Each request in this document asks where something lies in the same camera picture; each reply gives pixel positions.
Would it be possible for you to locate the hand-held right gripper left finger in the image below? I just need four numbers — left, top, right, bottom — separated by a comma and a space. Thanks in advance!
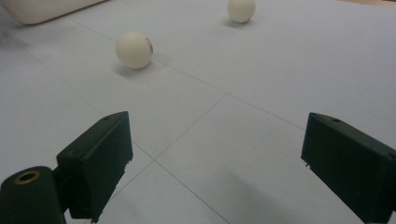
55, 110, 134, 224

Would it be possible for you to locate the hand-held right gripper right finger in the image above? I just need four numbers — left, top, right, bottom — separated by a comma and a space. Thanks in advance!
300, 112, 396, 224

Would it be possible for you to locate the white ping-pong ball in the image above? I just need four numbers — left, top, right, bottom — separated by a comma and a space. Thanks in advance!
115, 31, 154, 70
227, 0, 257, 24

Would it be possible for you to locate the white plastic bin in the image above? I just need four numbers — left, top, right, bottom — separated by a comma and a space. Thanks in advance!
0, 0, 108, 26

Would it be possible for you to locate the white table mat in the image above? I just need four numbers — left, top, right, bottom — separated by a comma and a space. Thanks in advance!
0, 0, 396, 224

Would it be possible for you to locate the wooden table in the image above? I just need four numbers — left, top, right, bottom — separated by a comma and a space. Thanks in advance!
337, 0, 396, 8

